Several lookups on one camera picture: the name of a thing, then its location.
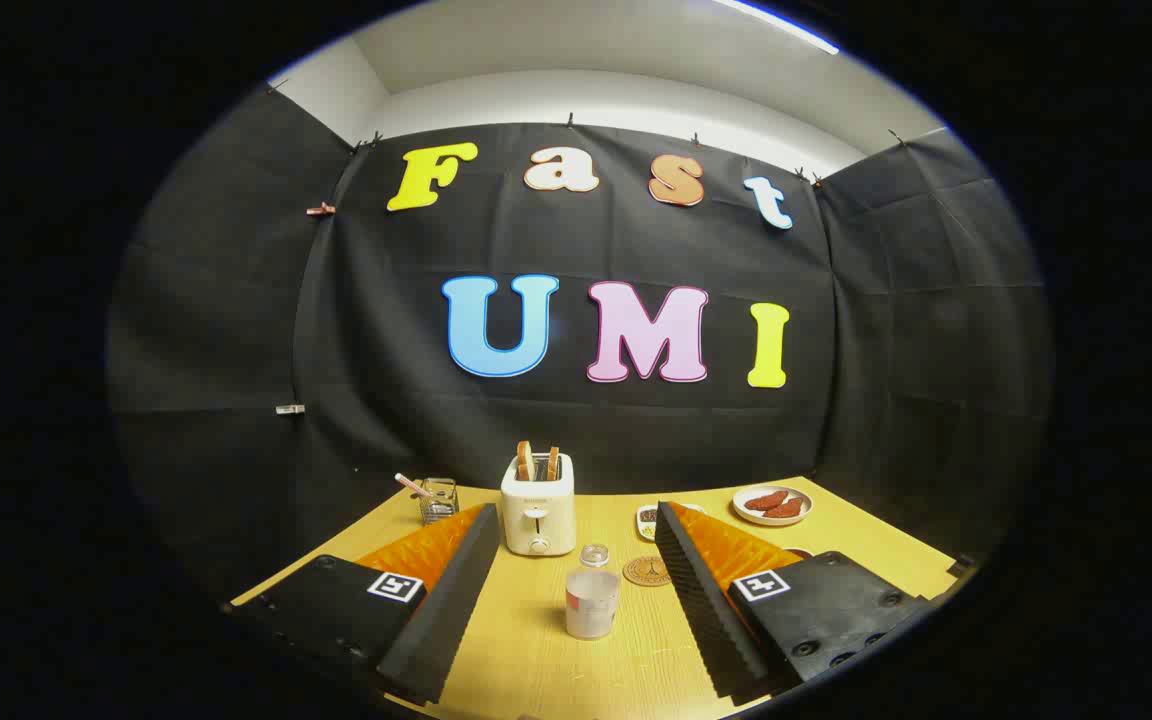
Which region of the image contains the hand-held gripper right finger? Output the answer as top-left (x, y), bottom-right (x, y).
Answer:
top-left (653, 500), bottom-right (935, 702)

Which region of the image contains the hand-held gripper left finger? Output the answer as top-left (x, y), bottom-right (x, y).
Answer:
top-left (231, 503), bottom-right (503, 705)

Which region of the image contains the clear plastic juice bottle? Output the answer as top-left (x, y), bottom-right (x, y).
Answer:
top-left (565, 544), bottom-right (622, 641)

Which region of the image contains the clear glass tumbler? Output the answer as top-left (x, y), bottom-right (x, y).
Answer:
top-left (419, 478), bottom-right (459, 526)

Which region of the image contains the small divided white dish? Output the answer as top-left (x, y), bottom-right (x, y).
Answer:
top-left (636, 503), bottom-right (707, 542)

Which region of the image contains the wooden table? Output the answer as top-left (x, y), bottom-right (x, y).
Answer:
top-left (231, 478), bottom-right (965, 720)

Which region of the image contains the round white plate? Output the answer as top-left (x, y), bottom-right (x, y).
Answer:
top-left (732, 485), bottom-right (814, 527)

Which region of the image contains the white toaster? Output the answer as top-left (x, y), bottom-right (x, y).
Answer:
top-left (501, 455), bottom-right (577, 557)

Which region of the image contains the black backdrop cloth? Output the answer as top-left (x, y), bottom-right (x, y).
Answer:
top-left (106, 85), bottom-right (1052, 601)

